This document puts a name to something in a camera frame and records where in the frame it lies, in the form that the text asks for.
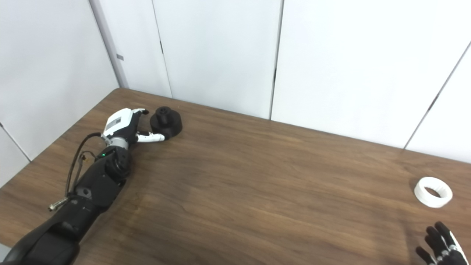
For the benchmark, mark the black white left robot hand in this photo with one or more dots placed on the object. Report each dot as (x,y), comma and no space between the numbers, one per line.
(117,123)

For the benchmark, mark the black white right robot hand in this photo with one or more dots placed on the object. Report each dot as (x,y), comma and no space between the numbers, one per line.
(443,246)

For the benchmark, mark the round black part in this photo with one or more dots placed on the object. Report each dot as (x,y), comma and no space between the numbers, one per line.
(173,127)

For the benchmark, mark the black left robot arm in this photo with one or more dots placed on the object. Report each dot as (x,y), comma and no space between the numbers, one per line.
(92,187)

